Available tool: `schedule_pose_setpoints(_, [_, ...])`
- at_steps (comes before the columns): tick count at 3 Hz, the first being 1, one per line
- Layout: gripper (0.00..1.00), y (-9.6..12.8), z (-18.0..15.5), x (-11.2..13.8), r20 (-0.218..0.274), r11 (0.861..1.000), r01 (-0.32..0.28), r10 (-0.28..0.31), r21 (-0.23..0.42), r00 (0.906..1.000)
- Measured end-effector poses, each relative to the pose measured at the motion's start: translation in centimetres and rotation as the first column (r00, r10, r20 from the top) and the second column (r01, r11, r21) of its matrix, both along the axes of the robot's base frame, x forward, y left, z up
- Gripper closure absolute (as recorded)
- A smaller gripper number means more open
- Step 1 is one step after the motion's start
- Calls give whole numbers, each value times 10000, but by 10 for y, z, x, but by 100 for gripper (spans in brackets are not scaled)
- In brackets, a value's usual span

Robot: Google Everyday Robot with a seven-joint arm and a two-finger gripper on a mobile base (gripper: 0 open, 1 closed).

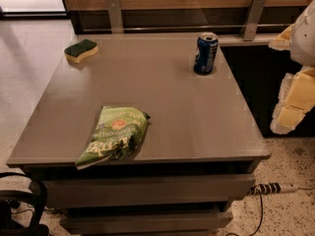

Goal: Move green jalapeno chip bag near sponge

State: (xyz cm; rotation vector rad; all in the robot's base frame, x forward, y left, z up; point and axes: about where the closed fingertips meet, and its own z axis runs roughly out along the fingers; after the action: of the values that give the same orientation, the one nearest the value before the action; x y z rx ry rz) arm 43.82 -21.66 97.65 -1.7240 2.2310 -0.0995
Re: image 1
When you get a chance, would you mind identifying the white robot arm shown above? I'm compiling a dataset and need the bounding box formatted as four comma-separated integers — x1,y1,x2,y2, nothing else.
269,0,315,135

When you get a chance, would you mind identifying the metal bracket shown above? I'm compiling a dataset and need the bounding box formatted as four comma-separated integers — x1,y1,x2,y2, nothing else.
240,0,267,41
106,0,124,33

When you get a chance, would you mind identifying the white power strip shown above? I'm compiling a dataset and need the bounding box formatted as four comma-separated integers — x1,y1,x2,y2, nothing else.
248,183,298,195

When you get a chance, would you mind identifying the grey drawer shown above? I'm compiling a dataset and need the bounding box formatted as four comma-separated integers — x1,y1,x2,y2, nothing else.
45,174,255,208
60,212,232,235

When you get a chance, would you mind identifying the left metal bracket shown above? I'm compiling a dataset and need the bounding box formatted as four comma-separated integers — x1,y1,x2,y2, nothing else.
106,0,124,33

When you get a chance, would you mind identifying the black power cable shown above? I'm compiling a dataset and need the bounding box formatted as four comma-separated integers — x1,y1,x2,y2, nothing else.
225,190,265,236

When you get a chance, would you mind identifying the green jalapeno chip bag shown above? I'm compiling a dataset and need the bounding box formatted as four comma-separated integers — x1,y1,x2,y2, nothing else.
75,106,150,169

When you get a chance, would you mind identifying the upper grey drawer front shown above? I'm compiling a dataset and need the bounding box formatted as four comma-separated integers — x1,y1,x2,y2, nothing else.
45,174,255,208

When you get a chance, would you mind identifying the black chair base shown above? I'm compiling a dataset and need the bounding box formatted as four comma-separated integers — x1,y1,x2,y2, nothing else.
0,172,50,236

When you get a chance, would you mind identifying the grey drawer cabinet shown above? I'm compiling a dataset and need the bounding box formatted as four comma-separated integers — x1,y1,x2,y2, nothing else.
8,33,269,236

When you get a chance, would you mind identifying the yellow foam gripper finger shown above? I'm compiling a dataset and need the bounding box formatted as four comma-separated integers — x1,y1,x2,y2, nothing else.
270,66,315,135
269,25,294,51

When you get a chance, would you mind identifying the right metal bracket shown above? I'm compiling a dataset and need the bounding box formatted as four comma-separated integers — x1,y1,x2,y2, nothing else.
240,0,267,41

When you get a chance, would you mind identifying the lower grey drawer front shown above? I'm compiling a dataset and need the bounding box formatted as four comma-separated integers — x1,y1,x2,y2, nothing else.
60,212,232,235

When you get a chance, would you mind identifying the blue soda can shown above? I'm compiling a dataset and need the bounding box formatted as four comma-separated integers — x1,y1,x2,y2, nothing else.
194,32,219,76

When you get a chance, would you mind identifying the green and yellow sponge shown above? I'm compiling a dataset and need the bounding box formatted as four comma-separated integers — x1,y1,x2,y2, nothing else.
64,39,98,64

